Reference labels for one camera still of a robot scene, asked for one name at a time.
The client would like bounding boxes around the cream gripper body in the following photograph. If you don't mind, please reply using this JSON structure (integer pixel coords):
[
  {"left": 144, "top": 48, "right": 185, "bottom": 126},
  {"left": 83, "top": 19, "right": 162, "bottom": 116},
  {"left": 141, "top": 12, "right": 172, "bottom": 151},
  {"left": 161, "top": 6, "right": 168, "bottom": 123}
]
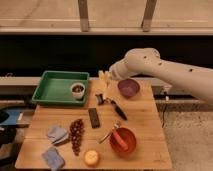
[{"left": 109, "top": 63, "right": 126, "bottom": 80}]

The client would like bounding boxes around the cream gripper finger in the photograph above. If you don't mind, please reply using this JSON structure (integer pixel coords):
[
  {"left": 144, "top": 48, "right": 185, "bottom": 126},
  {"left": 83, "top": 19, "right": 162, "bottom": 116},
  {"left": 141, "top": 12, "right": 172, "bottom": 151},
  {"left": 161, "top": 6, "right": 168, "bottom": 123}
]
[
  {"left": 98, "top": 70, "right": 105, "bottom": 81},
  {"left": 104, "top": 71, "right": 111, "bottom": 87}
]

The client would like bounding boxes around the yellow banana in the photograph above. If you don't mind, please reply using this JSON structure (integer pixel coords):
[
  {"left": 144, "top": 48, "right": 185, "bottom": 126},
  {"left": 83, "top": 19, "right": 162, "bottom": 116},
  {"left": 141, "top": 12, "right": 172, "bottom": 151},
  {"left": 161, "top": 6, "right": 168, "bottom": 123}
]
[{"left": 98, "top": 70, "right": 111, "bottom": 86}]

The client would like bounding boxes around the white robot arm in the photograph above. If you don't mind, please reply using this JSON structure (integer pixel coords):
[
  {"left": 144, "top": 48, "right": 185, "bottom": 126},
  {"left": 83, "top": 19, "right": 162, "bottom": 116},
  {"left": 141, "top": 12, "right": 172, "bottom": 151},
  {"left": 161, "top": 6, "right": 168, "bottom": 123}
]
[{"left": 98, "top": 48, "right": 213, "bottom": 106}]

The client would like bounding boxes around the purple bowl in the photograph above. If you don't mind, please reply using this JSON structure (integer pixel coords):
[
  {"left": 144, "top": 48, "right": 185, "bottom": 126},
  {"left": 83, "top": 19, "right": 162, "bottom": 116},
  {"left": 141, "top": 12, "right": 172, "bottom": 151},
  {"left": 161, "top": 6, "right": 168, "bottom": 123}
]
[{"left": 118, "top": 79, "right": 140, "bottom": 98}]

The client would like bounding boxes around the red orange bowl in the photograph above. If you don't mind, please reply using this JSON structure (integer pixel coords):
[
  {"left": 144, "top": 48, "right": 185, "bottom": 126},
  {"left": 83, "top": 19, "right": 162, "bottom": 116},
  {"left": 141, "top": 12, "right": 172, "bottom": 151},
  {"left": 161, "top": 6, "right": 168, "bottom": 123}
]
[{"left": 109, "top": 127, "right": 137, "bottom": 158}]

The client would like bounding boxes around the white cup with beans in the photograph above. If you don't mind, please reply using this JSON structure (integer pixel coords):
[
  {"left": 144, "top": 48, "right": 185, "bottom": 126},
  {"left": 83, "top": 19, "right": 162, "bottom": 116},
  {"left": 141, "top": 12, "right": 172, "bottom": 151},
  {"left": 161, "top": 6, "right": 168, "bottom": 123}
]
[{"left": 70, "top": 82, "right": 85, "bottom": 100}]

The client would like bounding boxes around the green plastic tray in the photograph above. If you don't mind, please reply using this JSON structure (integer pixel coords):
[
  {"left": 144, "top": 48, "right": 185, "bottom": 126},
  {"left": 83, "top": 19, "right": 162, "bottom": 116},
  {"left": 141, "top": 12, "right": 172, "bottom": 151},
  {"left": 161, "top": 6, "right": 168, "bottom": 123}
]
[{"left": 32, "top": 71, "right": 89, "bottom": 106}]

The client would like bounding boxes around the dark chocolate bar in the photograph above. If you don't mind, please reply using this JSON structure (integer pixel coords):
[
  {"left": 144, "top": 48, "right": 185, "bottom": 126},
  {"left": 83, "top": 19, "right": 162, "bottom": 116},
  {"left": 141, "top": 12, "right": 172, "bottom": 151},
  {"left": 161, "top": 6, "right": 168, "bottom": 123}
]
[{"left": 88, "top": 108, "right": 100, "bottom": 128}]

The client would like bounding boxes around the metal spoon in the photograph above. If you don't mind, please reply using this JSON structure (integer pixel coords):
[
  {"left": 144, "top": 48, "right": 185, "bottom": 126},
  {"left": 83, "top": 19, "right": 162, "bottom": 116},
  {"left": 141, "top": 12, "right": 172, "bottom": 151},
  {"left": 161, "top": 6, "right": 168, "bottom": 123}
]
[{"left": 98, "top": 122, "right": 121, "bottom": 144}]

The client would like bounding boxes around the bunch of red grapes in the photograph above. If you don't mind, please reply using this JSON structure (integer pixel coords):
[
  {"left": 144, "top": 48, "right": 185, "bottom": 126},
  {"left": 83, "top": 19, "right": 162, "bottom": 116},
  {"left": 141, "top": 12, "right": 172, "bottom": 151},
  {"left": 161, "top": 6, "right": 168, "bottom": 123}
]
[{"left": 70, "top": 119, "right": 84, "bottom": 156}]

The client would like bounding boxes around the orange carrot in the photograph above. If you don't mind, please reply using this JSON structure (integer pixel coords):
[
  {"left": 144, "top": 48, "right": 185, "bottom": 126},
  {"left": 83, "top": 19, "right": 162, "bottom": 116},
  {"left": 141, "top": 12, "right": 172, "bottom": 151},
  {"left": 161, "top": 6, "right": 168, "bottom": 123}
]
[{"left": 112, "top": 129, "right": 128, "bottom": 151}]

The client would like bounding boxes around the blue folded cloth upper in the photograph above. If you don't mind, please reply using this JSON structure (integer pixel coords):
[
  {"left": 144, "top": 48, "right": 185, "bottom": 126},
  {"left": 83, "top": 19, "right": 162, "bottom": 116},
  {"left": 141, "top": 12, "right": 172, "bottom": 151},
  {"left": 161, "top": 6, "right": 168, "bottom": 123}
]
[{"left": 47, "top": 125, "right": 69, "bottom": 145}]

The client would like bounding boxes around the yellow round fruit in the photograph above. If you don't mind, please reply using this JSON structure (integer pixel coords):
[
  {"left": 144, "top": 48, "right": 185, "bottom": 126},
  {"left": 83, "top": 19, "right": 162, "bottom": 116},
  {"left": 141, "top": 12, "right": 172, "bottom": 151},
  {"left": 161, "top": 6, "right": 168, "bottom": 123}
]
[{"left": 84, "top": 149, "right": 100, "bottom": 167}]

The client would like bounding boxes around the blue black object left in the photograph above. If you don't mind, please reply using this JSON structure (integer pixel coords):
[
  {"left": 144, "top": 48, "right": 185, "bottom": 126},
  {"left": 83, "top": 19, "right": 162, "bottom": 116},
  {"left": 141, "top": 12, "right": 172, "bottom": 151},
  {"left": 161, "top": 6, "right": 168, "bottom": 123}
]
[{"left": 0, "top": 108, "right": 34, "bottom": 127}]

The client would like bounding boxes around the blue sponge cloth lower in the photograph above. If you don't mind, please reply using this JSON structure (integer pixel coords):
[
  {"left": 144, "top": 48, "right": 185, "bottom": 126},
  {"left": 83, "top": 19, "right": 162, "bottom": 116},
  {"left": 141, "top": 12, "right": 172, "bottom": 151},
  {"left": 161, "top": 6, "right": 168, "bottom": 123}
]
[{"left": 42, "top": 147, "right": 64, "bottom": 171}]

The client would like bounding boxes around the black handled peeler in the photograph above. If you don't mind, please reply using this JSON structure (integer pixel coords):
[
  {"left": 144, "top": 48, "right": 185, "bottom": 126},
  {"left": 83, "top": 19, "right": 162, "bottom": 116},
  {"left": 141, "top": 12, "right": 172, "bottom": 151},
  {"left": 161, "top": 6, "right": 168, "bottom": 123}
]
[{"left": 96, "top": 94, "right": 127, "bottom": 120}]

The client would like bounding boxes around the black cable right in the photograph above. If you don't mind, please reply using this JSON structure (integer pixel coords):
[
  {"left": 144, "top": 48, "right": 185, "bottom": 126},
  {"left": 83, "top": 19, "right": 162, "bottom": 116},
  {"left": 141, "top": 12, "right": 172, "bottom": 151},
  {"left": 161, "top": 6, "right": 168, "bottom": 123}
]
[{"left": 160, "top": 99, "right": 169, "bottom": 129}]

